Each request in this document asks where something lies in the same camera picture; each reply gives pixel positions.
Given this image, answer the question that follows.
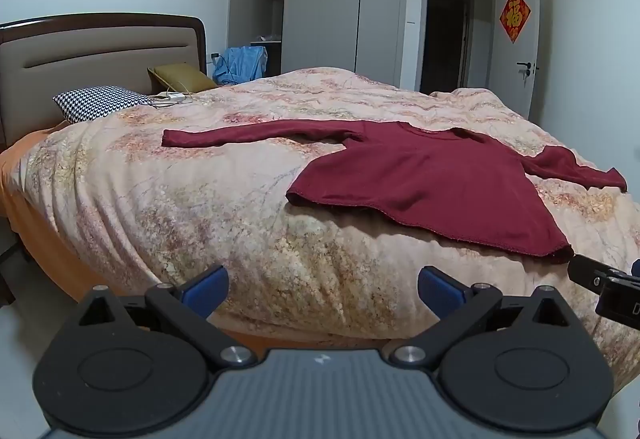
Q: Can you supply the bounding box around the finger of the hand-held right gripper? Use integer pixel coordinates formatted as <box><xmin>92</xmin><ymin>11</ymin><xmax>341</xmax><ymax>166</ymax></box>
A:
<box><xmin>567</xmin><ymin>253</ymin><xmax>640</xmax><ymax>331</ymax></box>

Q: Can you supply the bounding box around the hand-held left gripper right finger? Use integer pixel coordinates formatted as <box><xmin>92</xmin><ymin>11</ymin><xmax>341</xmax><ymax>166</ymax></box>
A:
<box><xmin>388</xmin><ymin>265</ymin><xmax>577</xmax><ymax>368</ymax></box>

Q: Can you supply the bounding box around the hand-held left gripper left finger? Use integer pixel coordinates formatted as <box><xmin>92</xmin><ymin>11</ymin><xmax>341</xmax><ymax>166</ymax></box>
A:
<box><xmin>74</xmin><ymin>264</ymin><xmax>259</xmax><ymax>373</ymax></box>

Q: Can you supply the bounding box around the dark red sweater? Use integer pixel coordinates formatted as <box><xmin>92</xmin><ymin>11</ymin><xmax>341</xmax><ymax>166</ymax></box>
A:
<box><xmin>161</xmin><ymin>119</ymin><xmax>628</xmax><ymax>265</ymax></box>

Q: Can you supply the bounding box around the floral pink quilt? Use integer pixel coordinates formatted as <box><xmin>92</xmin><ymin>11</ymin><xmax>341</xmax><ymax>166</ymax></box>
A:
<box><xmin>20</xmin><ymin>67</ymin><xmax>640</xmax><ymax>392</ymax></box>

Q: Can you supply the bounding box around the orange bed sheet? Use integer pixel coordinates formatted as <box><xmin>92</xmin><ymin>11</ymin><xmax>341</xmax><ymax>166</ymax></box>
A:
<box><xmin>0</xmin><ymin>119</ymin><xmax>386</xmax><ymax>351</ymax></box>

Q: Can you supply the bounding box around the white room door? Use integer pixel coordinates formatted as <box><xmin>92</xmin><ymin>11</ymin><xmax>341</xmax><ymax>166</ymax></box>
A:
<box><xmin>494</xmin><ymin>0</ymin><xmax>542</xmax><ymax>121</ymax></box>

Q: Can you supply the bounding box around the olive green pillow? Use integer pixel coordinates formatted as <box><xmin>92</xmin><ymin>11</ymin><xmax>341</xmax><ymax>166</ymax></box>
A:
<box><xmin>147</xmin><ymin>63</ymin><xmax>219</xmax><ymax>95</ymax></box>

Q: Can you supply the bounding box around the black white houndstooth pillow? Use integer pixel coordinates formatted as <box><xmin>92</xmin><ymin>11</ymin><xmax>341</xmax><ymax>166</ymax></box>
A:
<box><xmin>52</xmin><ymin>86</ymin><xmax>157</xmax><ymax>125</ymax></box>

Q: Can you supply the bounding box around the blue garment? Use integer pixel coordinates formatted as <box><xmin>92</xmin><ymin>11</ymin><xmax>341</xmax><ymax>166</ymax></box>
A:
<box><xmin>212</xmin><ymin>46</ymin><xmax>269</xmax><ymax>86</ymax></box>

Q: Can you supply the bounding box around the padded wooden bed headboard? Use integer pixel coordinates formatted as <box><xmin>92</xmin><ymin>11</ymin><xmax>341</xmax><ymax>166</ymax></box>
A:
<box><xmin>0</xmin><ymin>12</ymin><xmax>208</xmax><ymax>151</ymax></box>

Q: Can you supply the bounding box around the red diamond door decoration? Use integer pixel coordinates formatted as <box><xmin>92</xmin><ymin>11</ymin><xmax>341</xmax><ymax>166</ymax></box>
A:
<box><xmin>499</xmin><ymin>0</ymin><xmax>532</xmax><ymax>44</ymax></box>

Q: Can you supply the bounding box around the grey built-in wardrobe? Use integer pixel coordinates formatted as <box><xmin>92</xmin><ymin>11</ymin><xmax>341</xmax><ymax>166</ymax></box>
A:
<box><xmin>227</xmin><ymin>0</ymin><xmax>410</xmax><ymax>91</ymax></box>

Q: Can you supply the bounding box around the white charger with cable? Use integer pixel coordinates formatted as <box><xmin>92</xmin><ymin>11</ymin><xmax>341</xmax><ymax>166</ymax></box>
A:
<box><xmin>149</xmin><ymin>90</ymin><xmax>195</xmax><ymax>109</ymax></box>

